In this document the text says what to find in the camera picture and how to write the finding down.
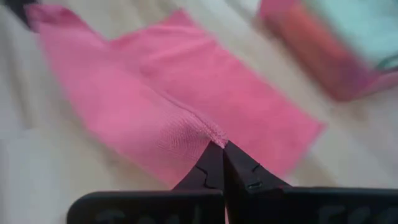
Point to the translucent pink plastic bin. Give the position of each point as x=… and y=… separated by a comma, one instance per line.
x=320, y=53

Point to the sage green microfiber towel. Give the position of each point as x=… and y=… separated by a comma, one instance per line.
x=357, y=25

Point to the pink microfiber towel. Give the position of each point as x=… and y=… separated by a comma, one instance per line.
x=140, y=93

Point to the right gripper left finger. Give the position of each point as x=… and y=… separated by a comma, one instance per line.
x=192, y=205

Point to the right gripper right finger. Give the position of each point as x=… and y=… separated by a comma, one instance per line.
x=264, y=205

